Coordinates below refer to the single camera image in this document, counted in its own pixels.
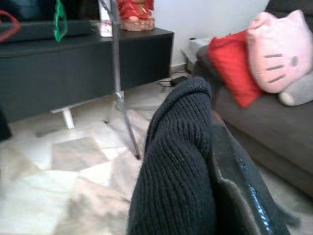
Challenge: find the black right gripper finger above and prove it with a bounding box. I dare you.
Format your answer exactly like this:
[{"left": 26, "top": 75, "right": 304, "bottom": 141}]
[{"left": 210, "top": 111, "right": 302, "bottom": 235}]

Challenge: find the black knit garment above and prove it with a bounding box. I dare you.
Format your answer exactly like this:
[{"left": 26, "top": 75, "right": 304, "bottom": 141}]
[{"left": 126, "top": 76, "right": 257, "bottom": 235}]

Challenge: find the red plastic hanger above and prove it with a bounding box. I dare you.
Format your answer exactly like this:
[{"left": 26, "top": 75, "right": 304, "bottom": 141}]
[{"left": 0, "top": 9, "right": 22, "bottom": 44}]

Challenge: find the green plastic hanger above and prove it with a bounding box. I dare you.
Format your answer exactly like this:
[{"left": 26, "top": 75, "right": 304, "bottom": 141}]
[{"left": 53, "top": 0, "right": 68, "bottom": 43}]

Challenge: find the grey fabric sofa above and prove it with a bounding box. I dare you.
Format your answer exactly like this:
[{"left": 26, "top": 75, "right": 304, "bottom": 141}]
[{"left": 194, "top": 0, "right": 313, "bottom": 198}]

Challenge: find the grey Totoro cushion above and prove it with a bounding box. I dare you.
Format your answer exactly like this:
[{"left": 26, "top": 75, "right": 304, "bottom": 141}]
[{"left": 278, "top": 74, "right": 313, "bottom": 107}]

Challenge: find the red cushion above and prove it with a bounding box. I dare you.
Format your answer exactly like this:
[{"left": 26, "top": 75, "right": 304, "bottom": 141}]
[{"left": 207, "top": 30, "right": 264, "bottom": 108}]

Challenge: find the pink cat cushion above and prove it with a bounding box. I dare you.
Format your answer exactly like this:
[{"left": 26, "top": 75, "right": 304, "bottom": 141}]
[{"left": 245, "top": 10, "right": 313, "bottom": 94}]

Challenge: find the white marble side table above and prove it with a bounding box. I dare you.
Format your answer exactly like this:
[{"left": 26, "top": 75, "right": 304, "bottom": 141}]
[{"left": 181, "top": 38, "right": 216, "bottom": 74}]

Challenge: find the silver metal clothes rack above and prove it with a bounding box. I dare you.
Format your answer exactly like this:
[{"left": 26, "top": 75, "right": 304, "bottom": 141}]
[{"left": 97, "top": 0, "right": 142, "bottom": 160}]

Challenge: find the red fortune statue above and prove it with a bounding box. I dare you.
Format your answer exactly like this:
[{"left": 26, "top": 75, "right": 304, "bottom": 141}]
[{"left": 116, "top": 0, "right": 156, "bottom": 32}]

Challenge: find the white tissue pack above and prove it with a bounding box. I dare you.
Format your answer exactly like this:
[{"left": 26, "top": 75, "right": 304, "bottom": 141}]
[{"left": 98, "top": 0, "right": 116, "bottom": 38}]

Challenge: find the black TV cabinet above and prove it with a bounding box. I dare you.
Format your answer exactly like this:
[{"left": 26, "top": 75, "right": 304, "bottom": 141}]
[{"left": 0, "top": 19, "right": 175, "bottom": 130}]

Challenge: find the long black garment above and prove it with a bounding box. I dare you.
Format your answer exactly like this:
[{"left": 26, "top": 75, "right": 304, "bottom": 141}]
[{"left": 0, "top": 105, "right": 13, "bottom": 142}]

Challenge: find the black television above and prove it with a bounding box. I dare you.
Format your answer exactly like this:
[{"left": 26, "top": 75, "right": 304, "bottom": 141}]
[{"left": 0, "top": 0, "right": 100, "bottom": 22}]

